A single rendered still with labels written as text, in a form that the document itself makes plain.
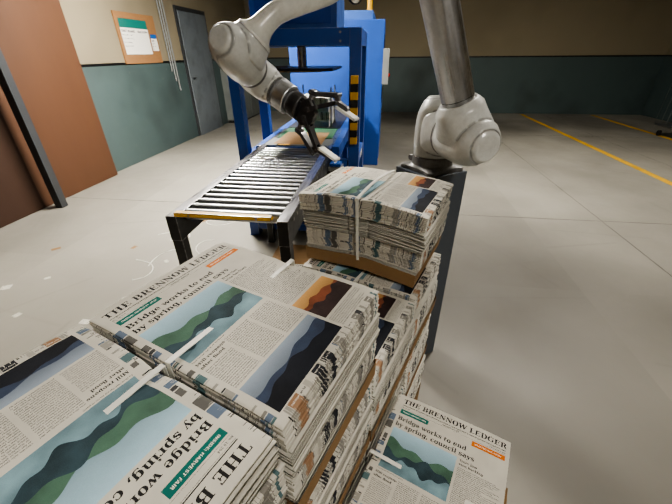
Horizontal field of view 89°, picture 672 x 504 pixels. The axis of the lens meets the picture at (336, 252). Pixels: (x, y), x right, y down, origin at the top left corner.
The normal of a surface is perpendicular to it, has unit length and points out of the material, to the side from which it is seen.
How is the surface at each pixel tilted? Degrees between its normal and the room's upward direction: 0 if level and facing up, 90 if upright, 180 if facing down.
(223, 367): 1
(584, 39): 90
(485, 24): 90
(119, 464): 1
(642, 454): 0
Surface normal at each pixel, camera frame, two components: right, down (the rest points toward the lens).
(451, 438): -0.01, -0.86
